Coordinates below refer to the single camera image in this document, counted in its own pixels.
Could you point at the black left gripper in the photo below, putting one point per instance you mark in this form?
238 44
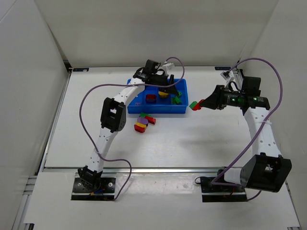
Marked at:
166 82

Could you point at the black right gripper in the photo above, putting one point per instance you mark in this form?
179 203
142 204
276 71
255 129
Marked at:
218 97

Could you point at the yellow oval brick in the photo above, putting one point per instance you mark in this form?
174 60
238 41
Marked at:
163 95

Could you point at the green number two brick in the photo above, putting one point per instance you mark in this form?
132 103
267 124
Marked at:
176 101

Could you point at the green red sloped brick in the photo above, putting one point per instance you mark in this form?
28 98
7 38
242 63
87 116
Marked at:
196 105

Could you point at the red yellow purple brick stack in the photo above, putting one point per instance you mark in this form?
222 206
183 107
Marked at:
141 125

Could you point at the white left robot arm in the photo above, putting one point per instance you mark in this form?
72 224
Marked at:
114 114

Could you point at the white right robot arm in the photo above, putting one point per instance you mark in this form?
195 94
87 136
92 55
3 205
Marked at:
267 169

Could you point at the blue divided plastic bin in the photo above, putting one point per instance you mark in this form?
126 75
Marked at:
162 106

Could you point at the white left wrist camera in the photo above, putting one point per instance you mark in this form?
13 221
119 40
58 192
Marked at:
167 67

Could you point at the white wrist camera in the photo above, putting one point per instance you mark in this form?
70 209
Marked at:
227 76
167 67

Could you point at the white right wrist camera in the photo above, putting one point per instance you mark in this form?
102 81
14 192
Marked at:
227 76

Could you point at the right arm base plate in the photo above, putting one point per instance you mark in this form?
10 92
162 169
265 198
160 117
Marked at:
218 193

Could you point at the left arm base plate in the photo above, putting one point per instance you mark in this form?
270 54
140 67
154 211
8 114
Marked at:
104 189

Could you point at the aluminium front rail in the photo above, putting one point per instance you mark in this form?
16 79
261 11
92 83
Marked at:
138 170

